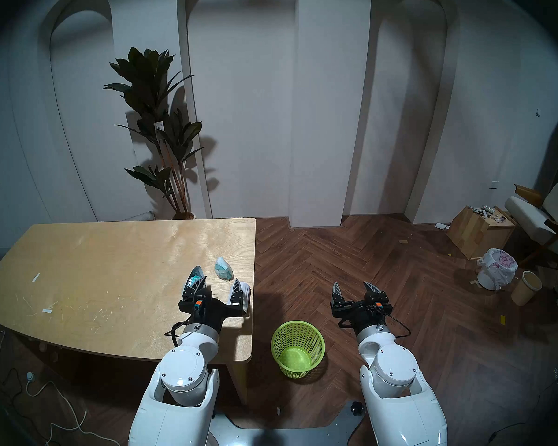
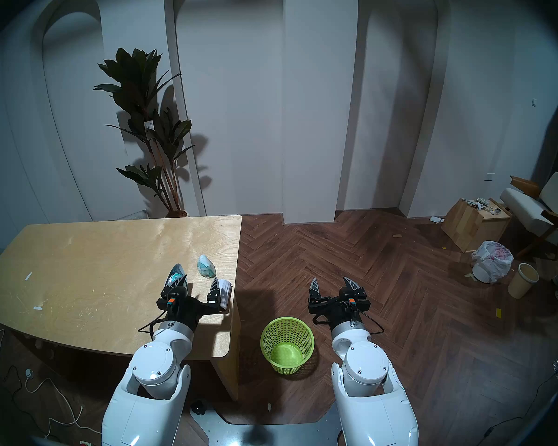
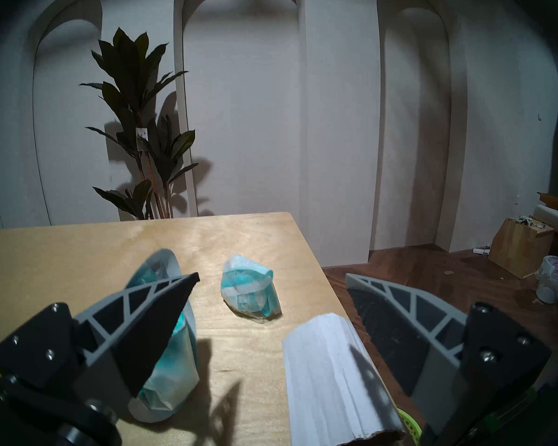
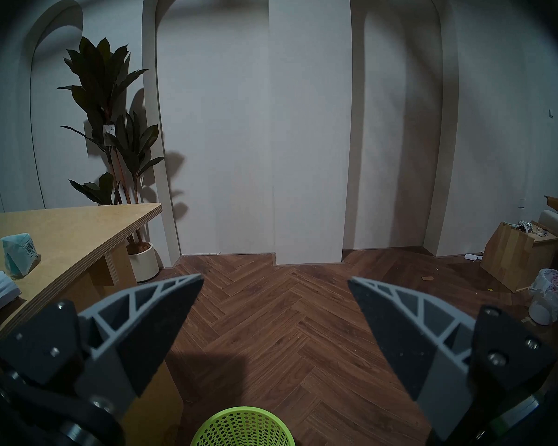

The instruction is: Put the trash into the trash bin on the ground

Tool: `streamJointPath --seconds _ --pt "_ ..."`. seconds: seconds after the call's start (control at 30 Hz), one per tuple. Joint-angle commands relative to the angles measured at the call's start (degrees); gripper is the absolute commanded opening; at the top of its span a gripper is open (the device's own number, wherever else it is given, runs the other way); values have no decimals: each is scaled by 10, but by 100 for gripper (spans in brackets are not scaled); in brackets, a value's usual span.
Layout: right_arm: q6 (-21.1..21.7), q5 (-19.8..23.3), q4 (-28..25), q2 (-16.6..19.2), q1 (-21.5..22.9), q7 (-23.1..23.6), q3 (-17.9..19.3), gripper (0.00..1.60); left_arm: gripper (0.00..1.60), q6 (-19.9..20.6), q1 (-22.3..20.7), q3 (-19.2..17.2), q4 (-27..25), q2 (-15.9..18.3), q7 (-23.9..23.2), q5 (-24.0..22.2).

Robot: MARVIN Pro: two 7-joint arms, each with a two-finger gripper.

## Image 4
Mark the white plant tag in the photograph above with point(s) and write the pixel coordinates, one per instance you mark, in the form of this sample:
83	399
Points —
109	130

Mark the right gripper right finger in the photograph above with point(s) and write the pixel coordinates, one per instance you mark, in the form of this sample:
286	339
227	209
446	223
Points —
400	338

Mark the green perforated trash bin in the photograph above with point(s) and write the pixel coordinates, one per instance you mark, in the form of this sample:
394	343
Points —
242	426

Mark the clutter of small items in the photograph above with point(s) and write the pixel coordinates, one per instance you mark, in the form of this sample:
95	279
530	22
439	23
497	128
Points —
523	226

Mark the white plant pot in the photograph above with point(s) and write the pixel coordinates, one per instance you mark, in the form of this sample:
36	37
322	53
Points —
144	264

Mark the white bin with plastic bag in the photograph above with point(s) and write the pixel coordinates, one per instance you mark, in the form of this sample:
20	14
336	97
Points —
548	291

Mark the light wooden box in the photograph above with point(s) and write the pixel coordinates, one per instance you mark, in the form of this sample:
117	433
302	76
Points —
511	259

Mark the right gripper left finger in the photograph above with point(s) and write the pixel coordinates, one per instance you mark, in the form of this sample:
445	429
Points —
135	338

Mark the white paper scrap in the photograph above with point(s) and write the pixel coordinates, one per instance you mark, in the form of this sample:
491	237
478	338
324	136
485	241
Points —
473	257

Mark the tall dark green plant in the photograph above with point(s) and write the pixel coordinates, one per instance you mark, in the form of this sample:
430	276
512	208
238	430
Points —
104	73

